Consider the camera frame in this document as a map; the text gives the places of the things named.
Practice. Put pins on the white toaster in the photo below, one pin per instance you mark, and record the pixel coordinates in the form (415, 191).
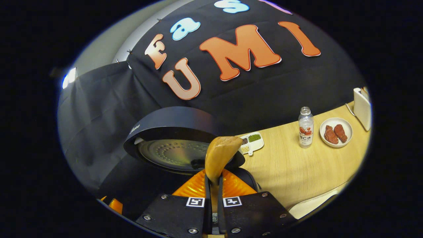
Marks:
(362, 109)

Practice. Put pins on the dark grey rice cooker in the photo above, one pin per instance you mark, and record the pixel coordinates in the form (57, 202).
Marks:
(172, 119)

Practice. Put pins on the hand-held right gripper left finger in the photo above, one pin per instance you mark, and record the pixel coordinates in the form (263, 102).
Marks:
(178, 215)

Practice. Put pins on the wooden spoon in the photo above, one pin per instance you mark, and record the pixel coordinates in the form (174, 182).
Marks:
(219, 155)

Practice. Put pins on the clear drink bottle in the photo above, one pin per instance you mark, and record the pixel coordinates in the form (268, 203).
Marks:
(306, 129)

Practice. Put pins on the white divided bean dish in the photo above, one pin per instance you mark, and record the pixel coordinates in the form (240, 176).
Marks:
(252, 140)

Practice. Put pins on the rectangular ceiling light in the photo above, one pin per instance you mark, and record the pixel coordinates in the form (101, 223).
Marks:
(69, 78)

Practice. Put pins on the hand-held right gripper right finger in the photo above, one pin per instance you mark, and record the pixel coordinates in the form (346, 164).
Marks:
(251, 215)

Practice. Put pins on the white round plate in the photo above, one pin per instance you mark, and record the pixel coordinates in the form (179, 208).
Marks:
(336, 147)

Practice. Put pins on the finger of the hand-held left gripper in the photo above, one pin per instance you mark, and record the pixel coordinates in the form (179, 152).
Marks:
(115, 205)

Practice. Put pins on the red meat piece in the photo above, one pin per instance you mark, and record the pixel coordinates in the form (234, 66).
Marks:
(331, 135)
(341, 133)

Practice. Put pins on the white rice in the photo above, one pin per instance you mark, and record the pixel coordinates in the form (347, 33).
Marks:
(310, 205)

